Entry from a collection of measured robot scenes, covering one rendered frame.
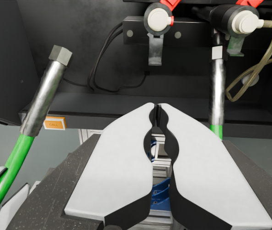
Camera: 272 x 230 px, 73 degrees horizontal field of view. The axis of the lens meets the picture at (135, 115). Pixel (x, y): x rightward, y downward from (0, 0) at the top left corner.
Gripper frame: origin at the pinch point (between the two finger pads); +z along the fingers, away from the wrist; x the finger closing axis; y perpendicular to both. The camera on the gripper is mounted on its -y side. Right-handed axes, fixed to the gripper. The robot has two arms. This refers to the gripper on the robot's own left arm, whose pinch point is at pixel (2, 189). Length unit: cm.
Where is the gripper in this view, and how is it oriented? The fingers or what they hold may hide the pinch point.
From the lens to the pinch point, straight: 21.1
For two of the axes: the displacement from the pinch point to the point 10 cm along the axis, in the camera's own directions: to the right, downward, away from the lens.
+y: -2.7, 2.0, 9.4
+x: 7.7, 6.4, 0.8
